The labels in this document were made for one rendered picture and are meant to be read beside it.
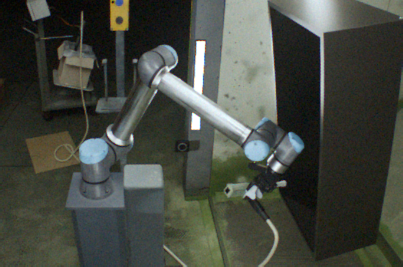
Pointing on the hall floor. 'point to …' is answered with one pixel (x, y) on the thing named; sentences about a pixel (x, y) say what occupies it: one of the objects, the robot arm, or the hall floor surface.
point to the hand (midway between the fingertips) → (247, 194)
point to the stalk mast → (120, 65)
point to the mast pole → (144, 214)
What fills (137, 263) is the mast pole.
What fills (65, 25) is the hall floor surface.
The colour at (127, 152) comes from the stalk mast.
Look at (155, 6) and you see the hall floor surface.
